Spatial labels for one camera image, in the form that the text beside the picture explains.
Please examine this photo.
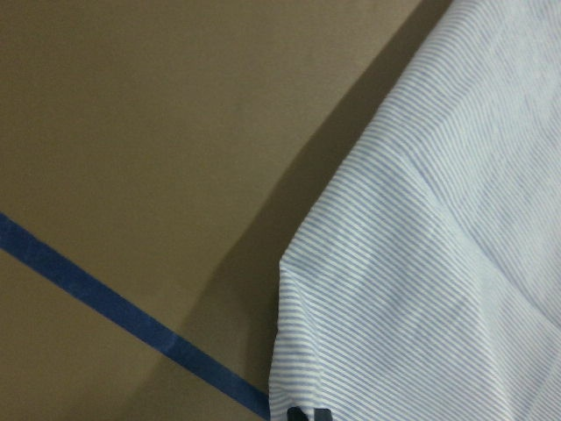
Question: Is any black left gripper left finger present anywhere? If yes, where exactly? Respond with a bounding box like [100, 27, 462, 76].
[287, 407, 306, 421]

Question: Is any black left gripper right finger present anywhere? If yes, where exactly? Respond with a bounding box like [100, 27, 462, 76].
[314, 408, 332, 421]

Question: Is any light blue striped shirt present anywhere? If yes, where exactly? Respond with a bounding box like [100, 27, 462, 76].
[269, 1, 560, 420]

